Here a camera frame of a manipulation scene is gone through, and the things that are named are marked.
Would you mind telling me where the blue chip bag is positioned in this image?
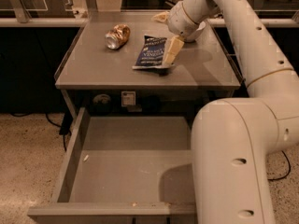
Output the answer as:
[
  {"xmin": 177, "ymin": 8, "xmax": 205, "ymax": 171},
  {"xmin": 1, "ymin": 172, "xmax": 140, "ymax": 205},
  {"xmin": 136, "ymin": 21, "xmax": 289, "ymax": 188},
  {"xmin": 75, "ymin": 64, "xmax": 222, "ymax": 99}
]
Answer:
[{"xmin": 132, "ymin": 35, "xmax": 174, "ymax": 70}]

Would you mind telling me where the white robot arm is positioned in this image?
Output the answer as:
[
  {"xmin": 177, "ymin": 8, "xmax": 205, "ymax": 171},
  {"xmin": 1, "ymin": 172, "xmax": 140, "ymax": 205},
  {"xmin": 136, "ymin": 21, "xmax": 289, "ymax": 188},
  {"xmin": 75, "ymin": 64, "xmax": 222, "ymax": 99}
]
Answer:
[{"xmin": 164, "ymin": 0, "xmax": 299, "ymax": 224}]

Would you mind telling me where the white label sticker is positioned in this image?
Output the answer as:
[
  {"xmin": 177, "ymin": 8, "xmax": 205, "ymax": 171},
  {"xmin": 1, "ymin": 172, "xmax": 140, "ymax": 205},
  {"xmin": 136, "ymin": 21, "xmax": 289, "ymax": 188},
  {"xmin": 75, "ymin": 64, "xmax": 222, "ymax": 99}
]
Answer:
[{"xmin": 121, "ymin": 91, "xmax": 135, "ymax": 107}]

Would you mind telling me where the white ceramic bowl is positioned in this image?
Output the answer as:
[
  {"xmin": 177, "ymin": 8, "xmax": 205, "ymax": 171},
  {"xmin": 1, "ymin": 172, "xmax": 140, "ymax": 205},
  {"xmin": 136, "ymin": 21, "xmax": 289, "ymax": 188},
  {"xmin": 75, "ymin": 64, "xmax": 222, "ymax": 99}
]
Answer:
[{"xmin": 184, "ymin": 21, "xmax": 206, "ymax": 43}]

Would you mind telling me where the black floor cable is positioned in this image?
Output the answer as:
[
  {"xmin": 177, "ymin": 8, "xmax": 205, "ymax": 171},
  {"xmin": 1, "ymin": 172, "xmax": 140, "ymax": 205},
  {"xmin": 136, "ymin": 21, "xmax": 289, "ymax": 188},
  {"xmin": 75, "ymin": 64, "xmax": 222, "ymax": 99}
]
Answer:
[
  {"xmin": 8, "ymin": 111, "xmax": 73, "ymax": 152},
  {"xmin": 267, "ymin": 149, "xmax": 292, "ymax": 182}
]

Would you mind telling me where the open grey top drawer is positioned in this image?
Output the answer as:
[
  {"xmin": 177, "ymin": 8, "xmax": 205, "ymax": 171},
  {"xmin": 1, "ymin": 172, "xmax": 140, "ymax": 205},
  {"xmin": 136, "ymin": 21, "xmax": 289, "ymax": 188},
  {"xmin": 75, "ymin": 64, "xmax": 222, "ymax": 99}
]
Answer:
[{"xmin": 28, "ymin": 108, "xmax": 197, "ymax": 224}]

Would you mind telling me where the grey metal cabinet table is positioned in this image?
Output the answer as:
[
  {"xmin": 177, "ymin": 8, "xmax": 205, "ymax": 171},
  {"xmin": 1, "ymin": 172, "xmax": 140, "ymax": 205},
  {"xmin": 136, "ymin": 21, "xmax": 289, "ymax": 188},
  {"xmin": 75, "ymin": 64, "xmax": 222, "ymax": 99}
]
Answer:
[{"xmin": 55, "ymin": 11, "xmax": 241, "ymax": 119}]

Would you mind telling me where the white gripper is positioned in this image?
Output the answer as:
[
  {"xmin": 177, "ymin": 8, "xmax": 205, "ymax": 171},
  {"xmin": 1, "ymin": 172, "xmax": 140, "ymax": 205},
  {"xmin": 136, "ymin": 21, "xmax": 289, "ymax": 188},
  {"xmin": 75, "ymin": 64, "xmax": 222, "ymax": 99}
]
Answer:
[{"xmin": 151, "ymin": 1, "xmax": 199, "ymax": 65}]

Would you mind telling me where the black floor cable right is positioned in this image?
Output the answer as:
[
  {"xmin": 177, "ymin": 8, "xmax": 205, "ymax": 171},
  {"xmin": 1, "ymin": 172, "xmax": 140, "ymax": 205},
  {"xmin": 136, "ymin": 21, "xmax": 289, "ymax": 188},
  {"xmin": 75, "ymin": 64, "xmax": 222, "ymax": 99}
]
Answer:
[{"xmin": 267, "ymin": 149, "xmax": 292, "ymax": 182}]

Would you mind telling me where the black floor cable left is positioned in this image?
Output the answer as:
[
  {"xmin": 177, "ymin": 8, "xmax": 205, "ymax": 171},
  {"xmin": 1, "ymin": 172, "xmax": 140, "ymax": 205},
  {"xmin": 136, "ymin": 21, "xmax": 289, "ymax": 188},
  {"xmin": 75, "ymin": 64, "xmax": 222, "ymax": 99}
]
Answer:
[{"xmin": 8, "ymin": 111, "xmax": 73, "ymax": 152}]

